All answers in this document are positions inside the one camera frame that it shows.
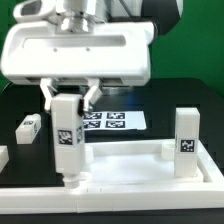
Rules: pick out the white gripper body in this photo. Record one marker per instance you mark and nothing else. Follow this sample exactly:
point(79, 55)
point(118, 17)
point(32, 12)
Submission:
point(75, 42)

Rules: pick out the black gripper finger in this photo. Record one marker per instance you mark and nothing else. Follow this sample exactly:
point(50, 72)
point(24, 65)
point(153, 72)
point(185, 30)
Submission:
point(48, 87)
point(93, 93)

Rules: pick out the white desk top tray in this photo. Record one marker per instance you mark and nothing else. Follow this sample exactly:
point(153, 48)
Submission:
point(141, 163)

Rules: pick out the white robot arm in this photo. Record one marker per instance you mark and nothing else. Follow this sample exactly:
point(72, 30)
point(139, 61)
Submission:
point(164, 14)

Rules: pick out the fiducial marker sheet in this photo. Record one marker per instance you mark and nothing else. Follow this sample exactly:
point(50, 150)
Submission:
point(108, 120)

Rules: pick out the white block at left edge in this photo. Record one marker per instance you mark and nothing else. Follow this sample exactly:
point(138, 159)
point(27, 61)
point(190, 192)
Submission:
point(4, 157)

